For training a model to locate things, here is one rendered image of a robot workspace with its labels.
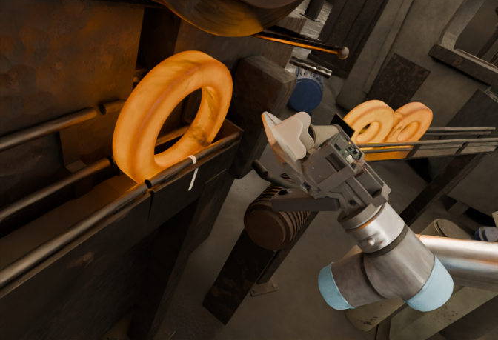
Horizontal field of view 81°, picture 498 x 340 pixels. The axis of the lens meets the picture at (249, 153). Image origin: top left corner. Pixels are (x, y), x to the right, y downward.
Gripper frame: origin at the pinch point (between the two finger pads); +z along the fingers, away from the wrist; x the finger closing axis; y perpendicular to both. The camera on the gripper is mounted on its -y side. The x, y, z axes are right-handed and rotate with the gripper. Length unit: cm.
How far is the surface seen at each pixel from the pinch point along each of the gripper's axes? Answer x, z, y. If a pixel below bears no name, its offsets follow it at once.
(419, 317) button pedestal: -50, -79, -34
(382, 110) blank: -33.3, -12.9, 6.4
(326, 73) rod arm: 5.3, -1.8, 13.5
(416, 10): -259, 13, 26
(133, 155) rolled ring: 22.2, 4.3, -1.7
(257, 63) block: -7.8, 9.6, 2.1
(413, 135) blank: -49, -25, 4
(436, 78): -248, -40, 4
